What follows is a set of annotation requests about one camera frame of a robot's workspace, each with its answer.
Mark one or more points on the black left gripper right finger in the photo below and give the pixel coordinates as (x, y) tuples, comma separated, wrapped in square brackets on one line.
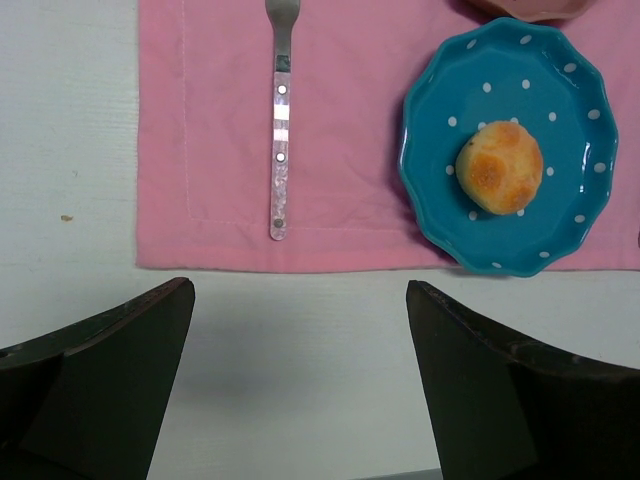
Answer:
[(504, 405)]

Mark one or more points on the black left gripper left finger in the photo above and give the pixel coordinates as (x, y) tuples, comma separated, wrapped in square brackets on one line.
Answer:
[(87, 401)]

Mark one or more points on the bread roll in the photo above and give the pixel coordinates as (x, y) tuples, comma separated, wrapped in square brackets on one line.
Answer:
[(500, 168)]

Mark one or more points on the pink cloth placemat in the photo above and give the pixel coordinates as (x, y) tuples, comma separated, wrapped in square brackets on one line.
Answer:
[(205, 134)]

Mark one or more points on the blue polka dot plate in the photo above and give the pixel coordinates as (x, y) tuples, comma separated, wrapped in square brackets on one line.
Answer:
[(531, 76)]

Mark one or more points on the pink scalloped plate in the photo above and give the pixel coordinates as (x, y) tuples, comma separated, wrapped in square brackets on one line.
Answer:
[(533, 11)]

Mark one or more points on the fork with pink handle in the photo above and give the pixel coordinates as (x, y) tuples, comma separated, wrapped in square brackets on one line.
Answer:
[(282, 15)]

